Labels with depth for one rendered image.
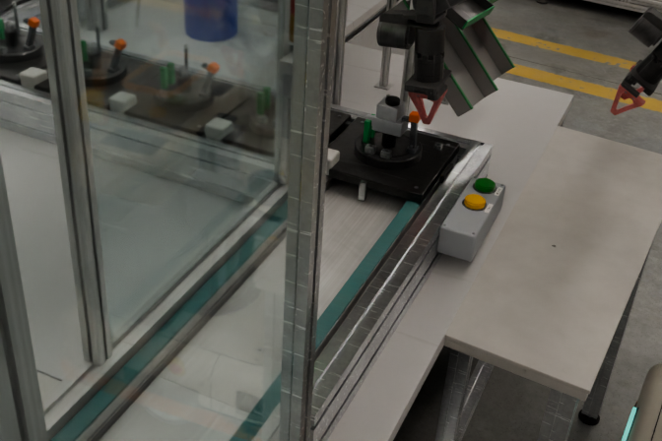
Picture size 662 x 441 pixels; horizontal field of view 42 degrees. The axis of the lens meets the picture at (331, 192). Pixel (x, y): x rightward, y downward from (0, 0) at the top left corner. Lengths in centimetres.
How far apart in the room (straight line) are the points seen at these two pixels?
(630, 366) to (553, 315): 132
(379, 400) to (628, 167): 100
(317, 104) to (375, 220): 91
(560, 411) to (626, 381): 130
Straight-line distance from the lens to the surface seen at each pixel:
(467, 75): 205
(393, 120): 175
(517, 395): 272
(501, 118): 227
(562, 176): 206
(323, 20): 77
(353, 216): 170
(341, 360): 131
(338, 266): 156
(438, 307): 159
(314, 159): 83
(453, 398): 210
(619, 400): 281
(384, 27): 168
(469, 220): 165
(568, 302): 167
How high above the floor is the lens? 185
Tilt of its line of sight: 32 degrees down
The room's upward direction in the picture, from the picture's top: 4 degrees clockwise
